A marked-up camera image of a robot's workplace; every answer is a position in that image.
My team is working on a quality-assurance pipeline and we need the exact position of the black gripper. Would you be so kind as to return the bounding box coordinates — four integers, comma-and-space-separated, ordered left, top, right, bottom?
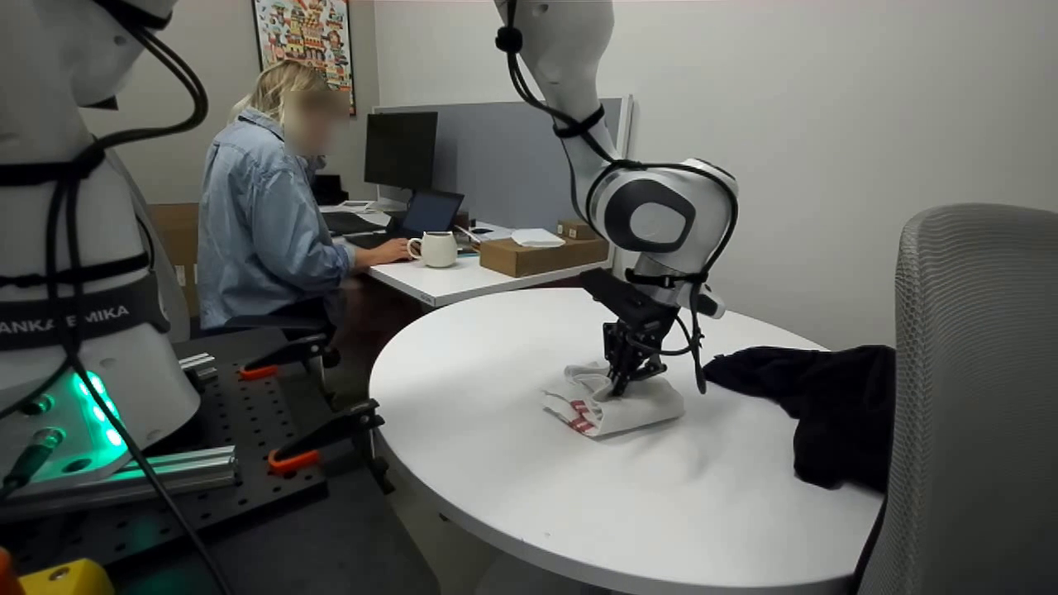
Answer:
603, 292, 683, 404

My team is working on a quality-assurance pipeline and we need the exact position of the white towel with red stripes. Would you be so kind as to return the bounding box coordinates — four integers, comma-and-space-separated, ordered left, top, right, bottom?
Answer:
539, 359, 689, 442

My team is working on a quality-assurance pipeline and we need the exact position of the brown cardboard box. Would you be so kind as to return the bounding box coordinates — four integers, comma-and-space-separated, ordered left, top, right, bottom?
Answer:
477, 221, 613, 277

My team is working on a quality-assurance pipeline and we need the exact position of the white paper sheet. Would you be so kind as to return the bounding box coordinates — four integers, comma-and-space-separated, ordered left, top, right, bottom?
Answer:
507, 223, 570, 252

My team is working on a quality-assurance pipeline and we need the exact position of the black cloth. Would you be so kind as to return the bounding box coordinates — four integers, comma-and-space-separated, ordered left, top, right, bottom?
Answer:
696, 339, 899, 491

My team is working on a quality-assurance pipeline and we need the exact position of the white desk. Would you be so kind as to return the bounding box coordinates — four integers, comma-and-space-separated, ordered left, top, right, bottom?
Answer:
318, 196, 614, 310

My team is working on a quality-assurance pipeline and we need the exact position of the white mug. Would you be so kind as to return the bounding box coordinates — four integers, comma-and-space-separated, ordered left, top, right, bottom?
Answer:
408, 227, 458, 270

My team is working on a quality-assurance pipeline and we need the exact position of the black laptop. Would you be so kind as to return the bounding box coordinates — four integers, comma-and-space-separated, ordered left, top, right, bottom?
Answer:
344, 188, 470, 252

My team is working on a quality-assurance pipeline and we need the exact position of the black orange clamp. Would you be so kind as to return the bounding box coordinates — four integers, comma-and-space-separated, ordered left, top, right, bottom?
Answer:
233, 328, 344, 385
265, 396, 391, 478

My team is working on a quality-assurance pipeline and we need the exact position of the black computer monitor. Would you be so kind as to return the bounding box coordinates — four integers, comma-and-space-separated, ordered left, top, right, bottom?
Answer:
359, 110, 443, 193

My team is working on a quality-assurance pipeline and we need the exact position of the gray chair back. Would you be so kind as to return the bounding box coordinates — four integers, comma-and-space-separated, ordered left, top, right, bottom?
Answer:
857, 202, 1058, 595

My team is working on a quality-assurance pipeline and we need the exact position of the small black desk object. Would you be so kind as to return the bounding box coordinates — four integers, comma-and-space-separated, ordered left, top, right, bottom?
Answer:
310, 168, 352, 208

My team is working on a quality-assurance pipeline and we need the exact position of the black office chair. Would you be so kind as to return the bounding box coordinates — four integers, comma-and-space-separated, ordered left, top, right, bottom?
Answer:
192, 294, 344, 366

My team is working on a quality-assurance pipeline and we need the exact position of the black perforated breadboard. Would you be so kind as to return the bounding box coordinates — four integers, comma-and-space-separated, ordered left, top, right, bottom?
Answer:
0, 324, 382, 572

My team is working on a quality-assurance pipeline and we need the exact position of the person in blue shirt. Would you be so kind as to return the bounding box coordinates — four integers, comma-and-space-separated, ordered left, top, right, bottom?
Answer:
196, 64, 420, 333

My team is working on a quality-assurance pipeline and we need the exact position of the brown wooden cabinet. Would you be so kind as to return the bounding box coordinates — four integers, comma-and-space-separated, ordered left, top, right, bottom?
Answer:
146, 197, 210, 324

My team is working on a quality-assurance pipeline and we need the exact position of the yellow object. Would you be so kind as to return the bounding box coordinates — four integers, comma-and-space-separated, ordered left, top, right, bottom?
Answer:
17, 556, 114, 595

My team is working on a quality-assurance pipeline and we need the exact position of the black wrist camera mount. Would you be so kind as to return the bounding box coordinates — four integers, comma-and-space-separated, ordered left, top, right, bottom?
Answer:
578, 266, 663, 324

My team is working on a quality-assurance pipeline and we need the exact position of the colourful wall poster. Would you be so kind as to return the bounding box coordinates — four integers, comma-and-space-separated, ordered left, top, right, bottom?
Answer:
248, 0, 358, 93

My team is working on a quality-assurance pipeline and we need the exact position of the aluminium rail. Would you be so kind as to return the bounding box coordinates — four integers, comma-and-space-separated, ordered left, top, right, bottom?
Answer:
0, 442, 242, 508

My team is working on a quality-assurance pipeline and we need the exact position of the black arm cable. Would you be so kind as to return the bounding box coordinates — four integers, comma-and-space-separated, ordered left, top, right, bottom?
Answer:
0, 0, 737, 595

